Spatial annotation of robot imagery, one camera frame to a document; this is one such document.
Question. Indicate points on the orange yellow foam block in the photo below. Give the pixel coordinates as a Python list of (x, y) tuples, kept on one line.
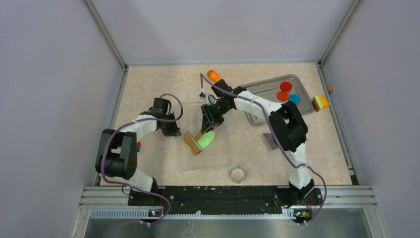
[(319, 103)]

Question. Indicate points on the red dough disc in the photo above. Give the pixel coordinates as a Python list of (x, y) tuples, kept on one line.
[(286, 86)]

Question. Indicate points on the wooden double-ended roller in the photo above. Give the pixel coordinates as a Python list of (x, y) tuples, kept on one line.
[(192, 131)]

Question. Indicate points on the green dough lump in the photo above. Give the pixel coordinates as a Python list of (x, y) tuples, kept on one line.
[(205, 140)]

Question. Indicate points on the blue dough disc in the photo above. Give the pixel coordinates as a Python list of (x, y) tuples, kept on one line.
[(295, 99)]

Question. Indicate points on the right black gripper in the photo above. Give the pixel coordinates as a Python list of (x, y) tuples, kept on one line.
[(210, 122)]

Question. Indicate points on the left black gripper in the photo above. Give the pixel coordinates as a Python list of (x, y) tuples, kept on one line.
[(174, 131)]

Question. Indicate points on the metal scraper wooden handle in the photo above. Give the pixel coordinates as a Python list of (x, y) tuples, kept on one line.
[(269, 140)]

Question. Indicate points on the stainless steel tray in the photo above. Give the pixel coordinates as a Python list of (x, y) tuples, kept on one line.
[(268, 89)]

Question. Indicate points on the orange plastic rolling pin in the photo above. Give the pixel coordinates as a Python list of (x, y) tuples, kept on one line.
[(213, 76)]

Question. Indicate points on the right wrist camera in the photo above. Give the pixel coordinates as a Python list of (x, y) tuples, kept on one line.
[(204, 96)]

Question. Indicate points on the yellow red blue toy brick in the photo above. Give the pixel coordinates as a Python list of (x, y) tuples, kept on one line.
[(138, 146)]

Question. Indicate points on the orange dough disc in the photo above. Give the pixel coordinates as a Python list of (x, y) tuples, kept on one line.
[(282, 96)]

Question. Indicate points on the clear plastic tray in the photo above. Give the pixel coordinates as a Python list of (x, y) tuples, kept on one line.
[(214, 145)]

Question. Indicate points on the aluminium frame rail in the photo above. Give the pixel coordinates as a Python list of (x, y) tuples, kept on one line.
[(111, 202)]

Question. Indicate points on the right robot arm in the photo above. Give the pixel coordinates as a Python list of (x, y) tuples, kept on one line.
[(286, 124)]

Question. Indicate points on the small wooden block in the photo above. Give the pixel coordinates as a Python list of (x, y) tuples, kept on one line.
[(329, 87)]

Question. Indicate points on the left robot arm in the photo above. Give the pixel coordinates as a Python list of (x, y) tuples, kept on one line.
[(118, 148)]

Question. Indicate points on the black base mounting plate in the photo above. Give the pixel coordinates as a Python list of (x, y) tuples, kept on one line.
[(225, 200)]

